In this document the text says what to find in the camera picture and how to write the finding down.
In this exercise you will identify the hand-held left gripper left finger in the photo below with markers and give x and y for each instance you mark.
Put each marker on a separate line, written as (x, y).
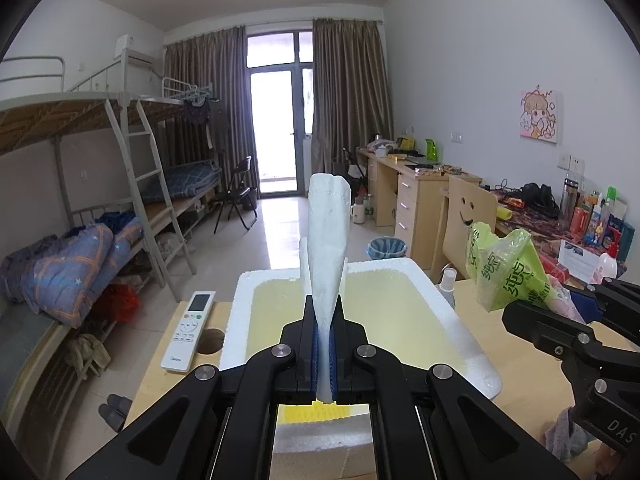
(312, 355)

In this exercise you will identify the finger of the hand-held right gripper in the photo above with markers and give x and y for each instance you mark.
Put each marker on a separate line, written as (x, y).
(617, 292)
(542, 327)

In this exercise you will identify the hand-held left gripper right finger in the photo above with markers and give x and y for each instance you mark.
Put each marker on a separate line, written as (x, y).
(336, 355)

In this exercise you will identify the yellow foam net sleeve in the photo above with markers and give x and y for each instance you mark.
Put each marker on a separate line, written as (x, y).
(320, 412)

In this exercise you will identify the green printed plastic bag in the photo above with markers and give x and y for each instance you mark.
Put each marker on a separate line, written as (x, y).
(505, 270)

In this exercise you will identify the white foam box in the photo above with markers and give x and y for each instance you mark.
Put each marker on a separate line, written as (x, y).
(400, 320)

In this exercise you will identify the white lotion pump bottle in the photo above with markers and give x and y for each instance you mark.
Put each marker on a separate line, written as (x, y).
(606, 265)

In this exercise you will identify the white paper sheet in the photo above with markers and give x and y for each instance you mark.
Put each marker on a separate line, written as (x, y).
(577, 257)

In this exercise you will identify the mauve cloth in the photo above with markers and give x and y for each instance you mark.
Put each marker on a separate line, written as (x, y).
(567, 435)

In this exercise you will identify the large red snack packet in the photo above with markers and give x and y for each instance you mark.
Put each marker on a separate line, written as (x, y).
(557, 270)

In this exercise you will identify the row of toiletry bottles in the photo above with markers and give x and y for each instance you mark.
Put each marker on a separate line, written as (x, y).
(600, 220)

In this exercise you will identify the blue spray bottle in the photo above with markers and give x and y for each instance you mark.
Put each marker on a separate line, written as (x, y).
(447, 287)

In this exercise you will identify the wooden desk with patterned cover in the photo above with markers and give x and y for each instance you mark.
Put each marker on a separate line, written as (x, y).
(530, 225)

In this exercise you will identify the blue lined trash bin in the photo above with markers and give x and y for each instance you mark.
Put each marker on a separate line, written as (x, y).
(387, 249)

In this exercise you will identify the yellow packet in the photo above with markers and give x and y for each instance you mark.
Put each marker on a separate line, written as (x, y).
(503, 213)

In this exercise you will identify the black headphones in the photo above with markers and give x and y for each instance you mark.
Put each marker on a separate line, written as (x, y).
(537, 197)

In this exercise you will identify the white remote control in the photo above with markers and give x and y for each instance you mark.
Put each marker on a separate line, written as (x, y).
(189, 332)

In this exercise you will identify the wooden chair with smiley face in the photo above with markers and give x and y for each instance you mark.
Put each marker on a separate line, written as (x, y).
(467, 210)

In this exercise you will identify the white kettle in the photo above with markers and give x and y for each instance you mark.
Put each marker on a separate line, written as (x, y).
(357, 213)

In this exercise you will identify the wooden desk with drawers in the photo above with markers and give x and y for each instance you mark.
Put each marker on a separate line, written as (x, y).
(415, 200)

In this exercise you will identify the black folding chair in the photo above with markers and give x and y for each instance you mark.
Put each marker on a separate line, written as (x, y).
(237, 192)

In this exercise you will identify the black folding cart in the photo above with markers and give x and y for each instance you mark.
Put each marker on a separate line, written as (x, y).
(356, 172)

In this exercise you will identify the grey slipper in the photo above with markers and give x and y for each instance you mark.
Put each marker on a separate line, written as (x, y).
(121, 404)
(111, 417)

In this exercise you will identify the red bag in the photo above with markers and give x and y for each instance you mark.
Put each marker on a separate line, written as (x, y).
(120, 302)

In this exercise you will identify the green packet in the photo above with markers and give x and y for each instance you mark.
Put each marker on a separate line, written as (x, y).
(432, 149)

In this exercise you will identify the dark blue plaid bedding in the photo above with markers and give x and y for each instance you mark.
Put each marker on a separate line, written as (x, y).
(185, 180)

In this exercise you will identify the beige cloth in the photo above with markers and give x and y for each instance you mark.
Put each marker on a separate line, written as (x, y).
(87, 355)

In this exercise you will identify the glass balcony door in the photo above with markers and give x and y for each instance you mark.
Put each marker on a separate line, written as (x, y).
(277, 125)

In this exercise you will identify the white metal ladder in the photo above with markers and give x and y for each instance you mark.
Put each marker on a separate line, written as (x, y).
(150, 175)

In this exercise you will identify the blue orange quilt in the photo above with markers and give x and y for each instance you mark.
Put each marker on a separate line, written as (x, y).
(75, 265)

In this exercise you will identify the brown curtain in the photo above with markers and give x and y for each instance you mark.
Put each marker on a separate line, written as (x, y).
(350, 95)
(210, 75)

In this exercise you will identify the dark hanging clothes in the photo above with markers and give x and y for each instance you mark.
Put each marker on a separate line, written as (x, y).
(200, 115)

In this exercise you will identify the metal bunk bed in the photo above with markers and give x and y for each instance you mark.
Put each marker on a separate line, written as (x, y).
(30, 125)
(170, 110)

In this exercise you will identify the white air conditioner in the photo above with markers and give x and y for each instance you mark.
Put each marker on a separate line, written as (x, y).
(135, 52)

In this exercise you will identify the white wall socket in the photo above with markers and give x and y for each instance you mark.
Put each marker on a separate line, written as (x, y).
(570, 162)

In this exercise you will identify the pink cartoon wall poster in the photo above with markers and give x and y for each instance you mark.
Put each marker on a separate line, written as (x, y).
(539, 116)

